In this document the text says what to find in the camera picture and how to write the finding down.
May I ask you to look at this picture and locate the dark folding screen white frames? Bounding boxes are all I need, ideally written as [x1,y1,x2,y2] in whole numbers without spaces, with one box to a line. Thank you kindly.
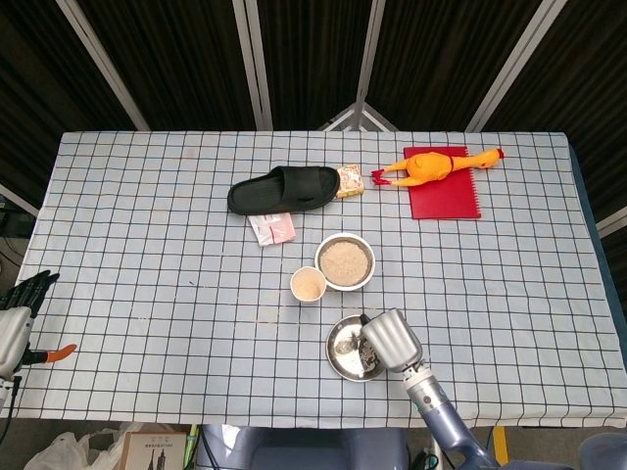
[0,0,627,236]

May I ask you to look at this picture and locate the yellow rubber chicken toy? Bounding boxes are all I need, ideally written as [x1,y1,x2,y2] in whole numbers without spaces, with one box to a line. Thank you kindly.
[370,147,506,189]

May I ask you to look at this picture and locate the brown cardboard box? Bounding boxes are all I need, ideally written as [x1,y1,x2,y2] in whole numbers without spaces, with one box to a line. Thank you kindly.
[119,431,190,470]

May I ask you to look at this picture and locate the steel bowl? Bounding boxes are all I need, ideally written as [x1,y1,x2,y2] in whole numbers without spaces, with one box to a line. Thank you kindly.
[313,232,376,293]

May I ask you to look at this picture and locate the white plastic bag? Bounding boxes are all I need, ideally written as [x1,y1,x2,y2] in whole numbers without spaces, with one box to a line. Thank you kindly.
[24,428,133,470]

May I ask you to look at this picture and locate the pink white sachet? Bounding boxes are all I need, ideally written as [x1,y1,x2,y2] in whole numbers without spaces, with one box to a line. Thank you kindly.
[248,212,297,247]

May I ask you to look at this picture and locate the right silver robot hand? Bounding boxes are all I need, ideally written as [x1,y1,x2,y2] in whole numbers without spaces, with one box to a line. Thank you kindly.
[360,307,424,374]

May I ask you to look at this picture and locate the black rubber slipper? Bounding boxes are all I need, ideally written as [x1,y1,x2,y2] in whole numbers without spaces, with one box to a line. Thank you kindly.
[226,165,341,216]

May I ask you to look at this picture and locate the blue checkered tablecloth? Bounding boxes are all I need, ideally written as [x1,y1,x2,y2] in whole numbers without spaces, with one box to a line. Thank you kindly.
[0,130,621,428]

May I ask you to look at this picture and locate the flat steel plate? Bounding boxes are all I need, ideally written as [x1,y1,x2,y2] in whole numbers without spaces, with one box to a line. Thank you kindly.
[325,314,388,383]

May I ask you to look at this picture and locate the white paper cup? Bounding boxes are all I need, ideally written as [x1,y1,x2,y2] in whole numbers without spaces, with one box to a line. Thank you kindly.
[289,266,327,306]

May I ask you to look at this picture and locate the heap of white rice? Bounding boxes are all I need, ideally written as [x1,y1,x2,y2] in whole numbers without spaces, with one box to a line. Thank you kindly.
[317,239,371,288]

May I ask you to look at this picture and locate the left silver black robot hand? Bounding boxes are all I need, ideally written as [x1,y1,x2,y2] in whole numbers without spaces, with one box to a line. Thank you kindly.
[0,270,78,378]

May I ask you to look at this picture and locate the red spiral notebook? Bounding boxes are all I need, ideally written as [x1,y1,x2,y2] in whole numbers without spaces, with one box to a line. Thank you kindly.
[403,145,482,220]

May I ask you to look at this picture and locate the yellow snack packet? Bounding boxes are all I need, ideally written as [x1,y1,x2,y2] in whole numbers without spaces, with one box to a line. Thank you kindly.
[335,164,366,201]

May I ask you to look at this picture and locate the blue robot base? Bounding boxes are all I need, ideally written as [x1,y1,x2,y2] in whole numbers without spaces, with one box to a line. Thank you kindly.
[198,424,410,470]

